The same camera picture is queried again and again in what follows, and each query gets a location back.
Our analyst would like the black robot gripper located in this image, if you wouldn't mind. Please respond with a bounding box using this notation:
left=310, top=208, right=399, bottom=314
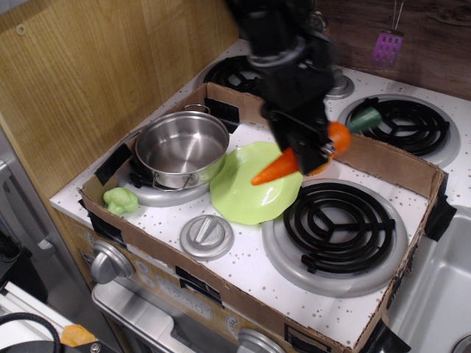
left=226, top=1, right=334, bottom=174

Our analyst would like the orange toy carrot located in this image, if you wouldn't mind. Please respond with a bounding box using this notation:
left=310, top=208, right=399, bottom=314
left=251, top=107, right=383, bottom=185

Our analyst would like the light green plastic plate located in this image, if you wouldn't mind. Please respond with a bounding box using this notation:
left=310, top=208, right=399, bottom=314
left=210, top=142, right=302, bottom=225

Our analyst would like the orange toy fruit half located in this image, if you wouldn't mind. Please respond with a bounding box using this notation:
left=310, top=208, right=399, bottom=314
left=308, top=154, right=334, bottom=175

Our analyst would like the silver back stovetop knob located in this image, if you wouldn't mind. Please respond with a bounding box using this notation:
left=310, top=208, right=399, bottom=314
left=325, top=68, right=355, bottom=100

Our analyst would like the silver stovetop knob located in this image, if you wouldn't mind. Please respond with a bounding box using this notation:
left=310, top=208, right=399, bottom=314
left=180, top=215, right=235, bottom=261
left=325, top=68, right=355, bottom=100

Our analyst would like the back left black burner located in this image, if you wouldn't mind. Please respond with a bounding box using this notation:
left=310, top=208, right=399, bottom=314
left=194, top=55, right=262, bottom=97

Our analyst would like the black burner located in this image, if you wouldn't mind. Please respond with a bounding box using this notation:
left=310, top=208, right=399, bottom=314
left=339, top=94, right=461, bottom=168
left=262, top=179, right=408, bottom=298
left=194, top=55, right=262, bottom=97

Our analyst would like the back right black burner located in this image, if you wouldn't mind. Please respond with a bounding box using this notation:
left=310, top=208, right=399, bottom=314
left=339, top=94, right=461, bottom=168

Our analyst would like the front right black burner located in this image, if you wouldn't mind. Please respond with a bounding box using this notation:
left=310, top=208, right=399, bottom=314
left=262, top=179, right=408, bottom=298

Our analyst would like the purple hanging spatula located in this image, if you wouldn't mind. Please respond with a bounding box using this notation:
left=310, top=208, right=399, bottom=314
left=370, top=1, right=405, bottom=68

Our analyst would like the stainless steel pot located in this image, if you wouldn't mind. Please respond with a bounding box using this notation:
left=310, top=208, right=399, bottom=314
left=135, top=104, right=230, bottom=192

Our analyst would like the silver front stovetop knob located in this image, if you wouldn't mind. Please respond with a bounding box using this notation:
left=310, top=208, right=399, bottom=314
left=180, top=215, right=235, bottom=261

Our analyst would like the front left burner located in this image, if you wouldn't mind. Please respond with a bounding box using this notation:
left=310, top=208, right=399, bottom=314
left=116, top=157, right=209, bottom=207

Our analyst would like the green toy broccoli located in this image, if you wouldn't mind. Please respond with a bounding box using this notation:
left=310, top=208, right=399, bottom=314
left=103, top=188, right=139, bottom=215

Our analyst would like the silver oven knob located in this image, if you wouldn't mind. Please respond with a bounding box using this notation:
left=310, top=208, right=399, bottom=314
left=91, top=240, right=135, bottom=285
left=236, top=328, right=285, bottom=353

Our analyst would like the grey toy sink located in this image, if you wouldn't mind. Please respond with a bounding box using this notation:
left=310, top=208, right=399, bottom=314
left=387, top=206, right=470, bottom=352

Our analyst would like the silver oven front knob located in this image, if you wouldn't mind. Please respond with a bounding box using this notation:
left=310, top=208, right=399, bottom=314
left=91, top=240, right=135, bottom=285

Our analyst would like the silver oven door handle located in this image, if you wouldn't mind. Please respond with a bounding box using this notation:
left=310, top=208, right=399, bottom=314
left=91, top=282, right=192, bottom=353

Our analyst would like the black cable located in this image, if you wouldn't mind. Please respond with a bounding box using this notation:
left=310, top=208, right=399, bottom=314
left=0, top=312, right=62, bottom=353

